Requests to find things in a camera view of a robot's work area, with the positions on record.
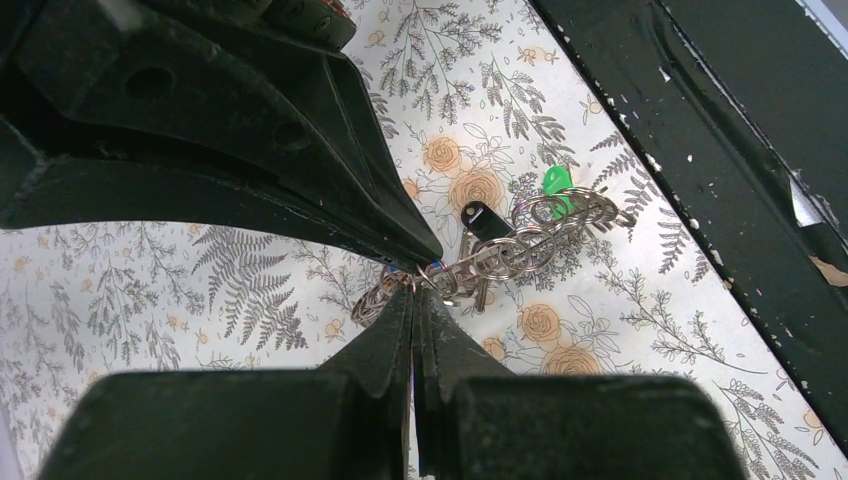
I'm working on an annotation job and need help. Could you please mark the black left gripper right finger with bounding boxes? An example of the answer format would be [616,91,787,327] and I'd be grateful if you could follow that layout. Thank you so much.
[413,290,745,479]

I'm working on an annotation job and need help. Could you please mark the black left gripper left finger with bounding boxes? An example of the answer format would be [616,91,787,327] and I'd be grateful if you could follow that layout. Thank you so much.
[39,287,414,479]

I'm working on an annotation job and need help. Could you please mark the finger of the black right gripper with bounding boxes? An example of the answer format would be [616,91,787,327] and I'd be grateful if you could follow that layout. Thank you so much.
[1,120,424,271]
[13,1,443,266]

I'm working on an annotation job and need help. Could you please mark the metal keyring chain with keys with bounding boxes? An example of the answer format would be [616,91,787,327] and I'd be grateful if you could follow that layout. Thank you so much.
[349,164,639,329]

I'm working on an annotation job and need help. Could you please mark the floral patterned table mat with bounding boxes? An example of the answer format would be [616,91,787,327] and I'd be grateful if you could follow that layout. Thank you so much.
[1,1,847,479]

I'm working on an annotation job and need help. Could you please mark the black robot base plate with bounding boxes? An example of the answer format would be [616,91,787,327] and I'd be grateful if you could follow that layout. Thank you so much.
[535,1,847,448]

